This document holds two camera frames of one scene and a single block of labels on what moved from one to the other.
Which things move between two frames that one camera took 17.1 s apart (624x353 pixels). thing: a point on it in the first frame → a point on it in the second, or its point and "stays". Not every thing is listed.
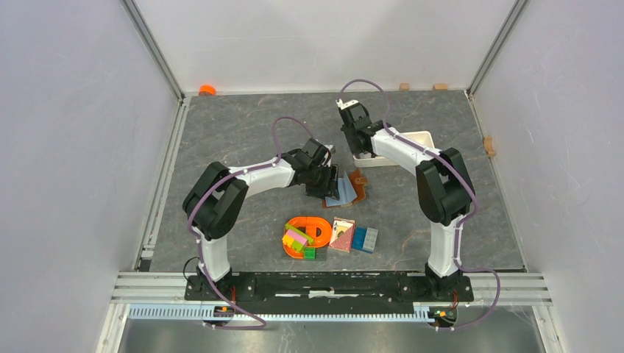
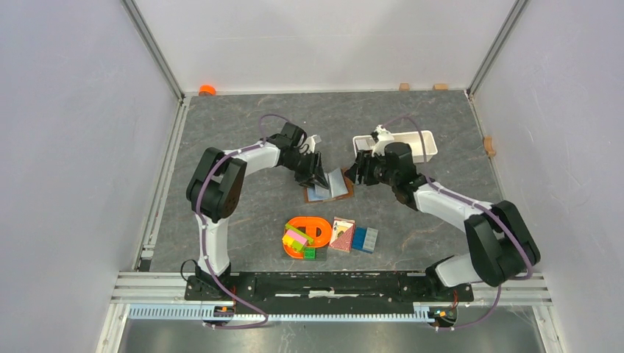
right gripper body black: (352, 144) → (375, 172)
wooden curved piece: (488, 147) stays
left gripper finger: (333, 193) → (320, 176)
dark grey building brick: (321, 254) stays
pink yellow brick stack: (296, 239) stays
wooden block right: (440, 87) stays
